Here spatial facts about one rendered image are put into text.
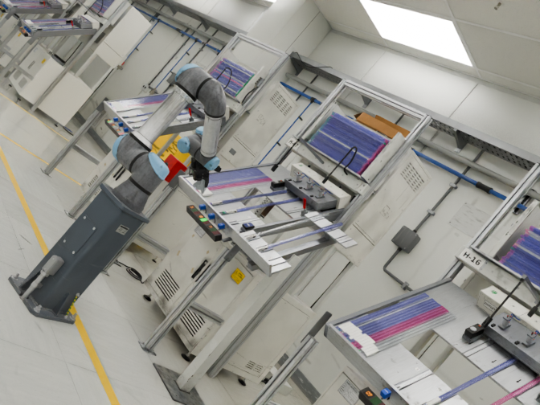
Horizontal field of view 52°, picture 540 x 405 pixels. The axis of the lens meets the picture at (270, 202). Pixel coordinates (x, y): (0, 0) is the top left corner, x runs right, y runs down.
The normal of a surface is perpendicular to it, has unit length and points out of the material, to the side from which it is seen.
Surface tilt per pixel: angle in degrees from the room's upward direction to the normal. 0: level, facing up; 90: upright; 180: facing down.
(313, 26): 90
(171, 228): 90
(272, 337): 90
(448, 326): 44
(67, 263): 90
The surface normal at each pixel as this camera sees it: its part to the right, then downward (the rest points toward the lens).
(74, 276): 0.66, 0.55
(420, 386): 0.07, -0.88
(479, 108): -0.55, -0.48
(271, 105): 0.52, 0.44
